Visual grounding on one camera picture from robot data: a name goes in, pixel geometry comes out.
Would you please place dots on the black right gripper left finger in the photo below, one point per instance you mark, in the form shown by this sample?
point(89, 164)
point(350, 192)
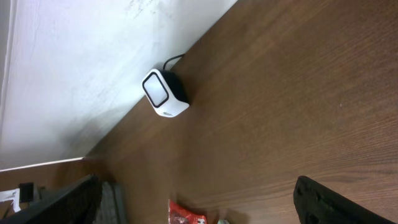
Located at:
point(76, 203)

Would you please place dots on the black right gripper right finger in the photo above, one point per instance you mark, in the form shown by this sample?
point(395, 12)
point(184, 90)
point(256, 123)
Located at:
point(317, 204)

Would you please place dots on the teal tissue pack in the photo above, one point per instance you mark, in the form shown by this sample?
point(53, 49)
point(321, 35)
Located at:
point(223, 222)

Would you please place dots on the red Hacks candy bag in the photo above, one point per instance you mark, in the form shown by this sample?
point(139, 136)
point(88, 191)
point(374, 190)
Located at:
point(179, 215)

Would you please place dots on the white barcode scanner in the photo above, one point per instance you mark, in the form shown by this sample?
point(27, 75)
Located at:
point(165, 92)

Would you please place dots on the grey plastic mesh basket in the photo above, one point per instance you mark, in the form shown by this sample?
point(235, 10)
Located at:
point(111, 209)

